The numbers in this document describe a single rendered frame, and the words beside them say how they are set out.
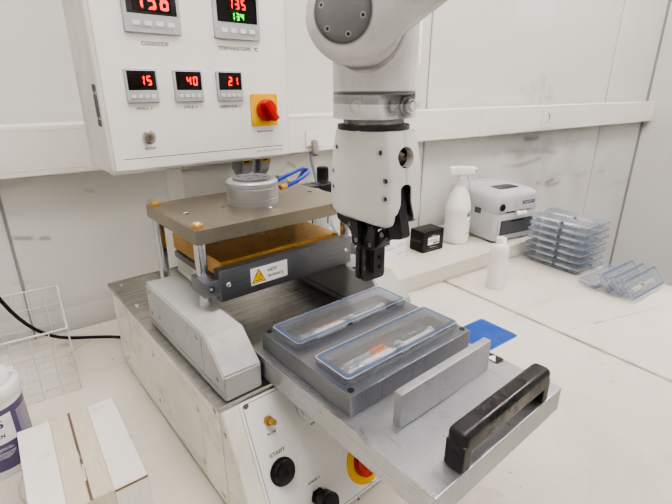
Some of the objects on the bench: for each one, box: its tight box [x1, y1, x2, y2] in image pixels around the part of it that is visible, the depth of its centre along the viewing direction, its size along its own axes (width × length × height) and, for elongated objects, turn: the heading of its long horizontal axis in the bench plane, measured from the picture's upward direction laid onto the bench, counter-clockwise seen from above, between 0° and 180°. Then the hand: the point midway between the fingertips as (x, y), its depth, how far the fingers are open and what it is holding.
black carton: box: [410, 224, 444, 254], centre depth 142 cm, size 6×9×7 cm
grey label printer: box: [449, 178, 537, 242], centre depth 157 cm, size 25×20×17 cm
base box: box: [112, 292, 266, 504], centre depth 80 cm, size 54×38×17 cm
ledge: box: [384, 224, 531, 293], centre depth 145 cm, size 30×84×4 cm, turn 125°
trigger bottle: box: [443, 166, 477, 244], centre depth 145 cm, size 9×8×25 cm
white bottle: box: [486, 236, 510, 290], centre depth 124 cm, size 5×5×14 cm
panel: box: [238, 387, 381, 504], centre depth 61 cm, size 2×30×19 cm, turn 130°
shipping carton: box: [17, 398, 154, 504], centre depth 59 cm, size 19×13×9 cm
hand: (370, 261), depth 52 cm, fingers closed
